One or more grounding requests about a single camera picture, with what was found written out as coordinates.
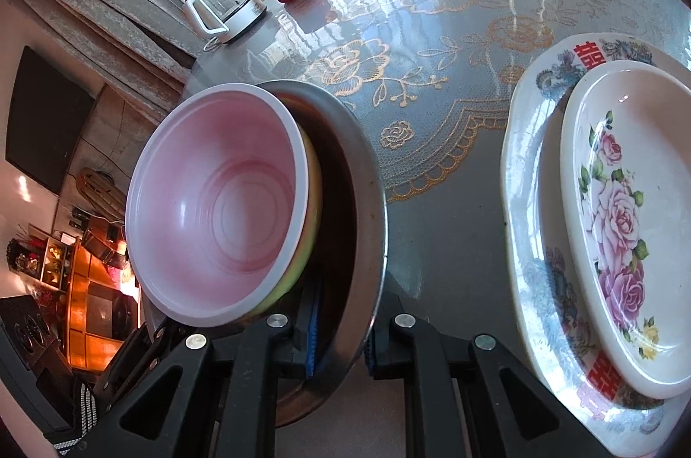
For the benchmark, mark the small white rose plate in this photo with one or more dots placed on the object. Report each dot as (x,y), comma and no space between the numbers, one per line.
(637,166)

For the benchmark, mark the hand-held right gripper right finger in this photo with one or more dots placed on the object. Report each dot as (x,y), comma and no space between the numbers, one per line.
(388,344)

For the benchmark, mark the white glass electric kettle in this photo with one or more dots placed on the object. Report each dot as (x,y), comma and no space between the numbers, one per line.
(226,4)

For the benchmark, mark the stainless steel bowl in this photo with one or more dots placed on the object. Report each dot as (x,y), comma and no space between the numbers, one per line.
(351,199)

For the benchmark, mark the black wall television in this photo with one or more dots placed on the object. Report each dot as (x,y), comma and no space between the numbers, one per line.
(48,123)

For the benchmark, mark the yellow bowl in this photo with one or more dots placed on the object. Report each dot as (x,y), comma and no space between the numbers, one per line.
(313,231)

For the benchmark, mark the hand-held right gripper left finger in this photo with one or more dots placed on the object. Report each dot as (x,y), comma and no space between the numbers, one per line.
(314,334)

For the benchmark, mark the wooden cabinet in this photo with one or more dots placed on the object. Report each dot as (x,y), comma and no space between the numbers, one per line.
(92,285)

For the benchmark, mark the large white plate red symbols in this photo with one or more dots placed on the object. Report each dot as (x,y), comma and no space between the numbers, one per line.
(532,220)

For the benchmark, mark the red plastic bowl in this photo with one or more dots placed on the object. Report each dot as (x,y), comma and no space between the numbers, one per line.
(216,204)

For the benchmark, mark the beige patterned curtain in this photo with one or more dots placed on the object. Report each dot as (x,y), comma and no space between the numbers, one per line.
(97,4)

